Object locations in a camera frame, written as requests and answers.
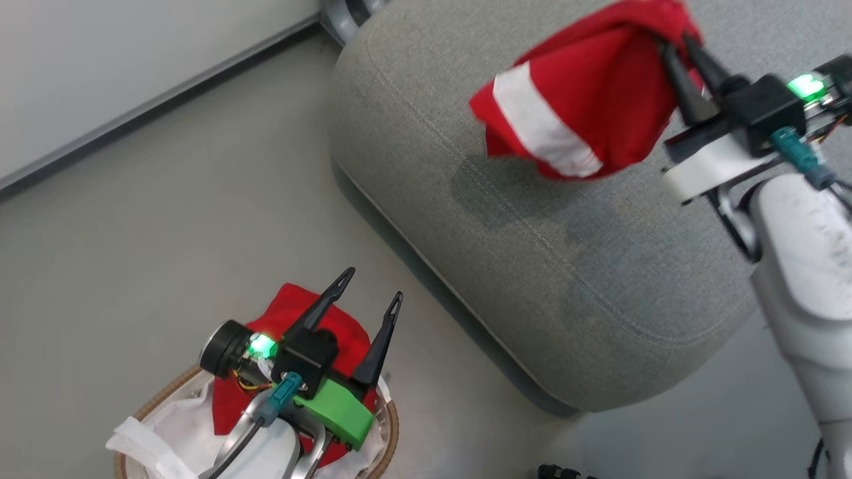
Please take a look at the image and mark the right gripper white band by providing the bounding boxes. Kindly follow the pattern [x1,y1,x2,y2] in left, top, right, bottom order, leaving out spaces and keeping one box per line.
[655,31,852,204]

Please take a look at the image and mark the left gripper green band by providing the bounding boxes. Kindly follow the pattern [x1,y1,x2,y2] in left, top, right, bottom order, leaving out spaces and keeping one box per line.
[199,267,404,451]

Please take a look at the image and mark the red garment with white stripe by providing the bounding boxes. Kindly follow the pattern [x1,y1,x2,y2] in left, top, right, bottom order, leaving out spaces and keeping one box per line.
[469,0,706,181]

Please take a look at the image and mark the round wicker laundry basket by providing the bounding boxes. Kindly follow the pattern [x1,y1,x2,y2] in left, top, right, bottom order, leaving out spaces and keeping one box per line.
[113,363,400,479]

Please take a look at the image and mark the white fabric basket liner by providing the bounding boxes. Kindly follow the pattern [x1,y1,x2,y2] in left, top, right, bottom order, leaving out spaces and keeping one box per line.
[105,376,393,479]

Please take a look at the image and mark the grey fabric sofa seat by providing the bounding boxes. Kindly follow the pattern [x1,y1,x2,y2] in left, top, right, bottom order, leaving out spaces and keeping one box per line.
[327,0,852,418]

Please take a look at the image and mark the plain red garment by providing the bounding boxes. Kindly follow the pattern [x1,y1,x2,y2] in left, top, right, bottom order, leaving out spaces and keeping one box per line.
[212,283,377,468]

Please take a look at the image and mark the small black object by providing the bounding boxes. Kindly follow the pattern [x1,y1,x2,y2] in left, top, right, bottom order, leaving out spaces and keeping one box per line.
[537,463,600,479]

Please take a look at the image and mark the grey round metal object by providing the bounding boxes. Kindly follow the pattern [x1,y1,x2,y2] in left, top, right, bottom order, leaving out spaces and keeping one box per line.
[319,0,390,46]

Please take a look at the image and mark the left arm teal-plug black cable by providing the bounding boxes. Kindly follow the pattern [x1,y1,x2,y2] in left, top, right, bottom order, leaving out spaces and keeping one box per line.
[205,371,304,479]

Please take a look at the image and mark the arm teal-plug black cable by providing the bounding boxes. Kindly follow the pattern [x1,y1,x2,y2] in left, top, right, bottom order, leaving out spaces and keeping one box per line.
[769,125,852,200]
[205,371,304,479]

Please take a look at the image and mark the right arm teal-plug black cable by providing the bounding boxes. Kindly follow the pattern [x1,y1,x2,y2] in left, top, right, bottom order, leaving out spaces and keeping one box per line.
[769,125,852,200]

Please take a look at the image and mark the thin black cable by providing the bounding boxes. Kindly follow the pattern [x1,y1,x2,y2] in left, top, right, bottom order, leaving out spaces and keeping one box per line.
[807,438,830,479]

